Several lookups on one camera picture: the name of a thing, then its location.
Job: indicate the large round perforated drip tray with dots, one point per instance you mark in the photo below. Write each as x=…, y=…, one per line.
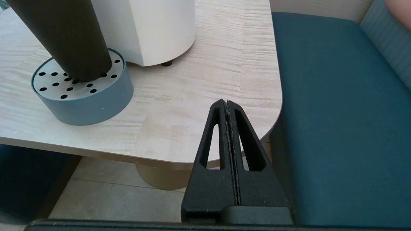
x=93, y=106

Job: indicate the dark tapered cup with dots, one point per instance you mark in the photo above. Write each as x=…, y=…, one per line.
x=67, y=38

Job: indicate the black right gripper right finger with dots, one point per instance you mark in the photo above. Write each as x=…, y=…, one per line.
x=260, y=189

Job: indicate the large tea dispenser white base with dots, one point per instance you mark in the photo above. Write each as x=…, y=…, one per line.
x=151, y=29

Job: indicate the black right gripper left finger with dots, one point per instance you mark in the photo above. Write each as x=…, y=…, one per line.
x=208, y=192

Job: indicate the teal bench empty seat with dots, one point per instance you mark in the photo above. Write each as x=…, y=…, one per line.
x=337, y=112

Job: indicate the short pink bolster cushion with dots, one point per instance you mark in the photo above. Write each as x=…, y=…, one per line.
x=399, y=11

